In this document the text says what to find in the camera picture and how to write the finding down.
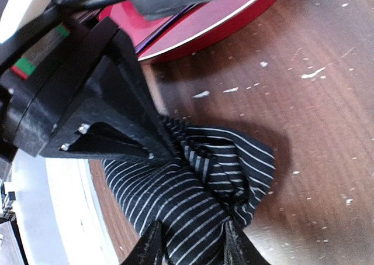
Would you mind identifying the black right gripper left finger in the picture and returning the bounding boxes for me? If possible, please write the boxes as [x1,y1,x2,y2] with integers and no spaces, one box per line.
[121,221,163,265]

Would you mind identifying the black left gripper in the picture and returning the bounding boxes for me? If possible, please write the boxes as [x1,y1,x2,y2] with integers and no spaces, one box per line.
[1,18,176,165]

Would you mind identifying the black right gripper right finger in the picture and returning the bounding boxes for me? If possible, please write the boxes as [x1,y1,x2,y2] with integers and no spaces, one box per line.
[224,221,270,265]

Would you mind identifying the black striped underwear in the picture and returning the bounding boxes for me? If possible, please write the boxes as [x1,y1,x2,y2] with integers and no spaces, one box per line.
[102,116,275,264]

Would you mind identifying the purple spoon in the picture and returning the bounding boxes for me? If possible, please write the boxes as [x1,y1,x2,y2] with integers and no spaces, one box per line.
[134,4,203,55]

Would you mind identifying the round red tray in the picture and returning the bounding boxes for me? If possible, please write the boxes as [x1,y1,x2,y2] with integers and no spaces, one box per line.
[99,0,276,63]

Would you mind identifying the aluminium front rail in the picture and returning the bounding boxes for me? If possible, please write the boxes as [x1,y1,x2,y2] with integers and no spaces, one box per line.
[12,151,119,264]

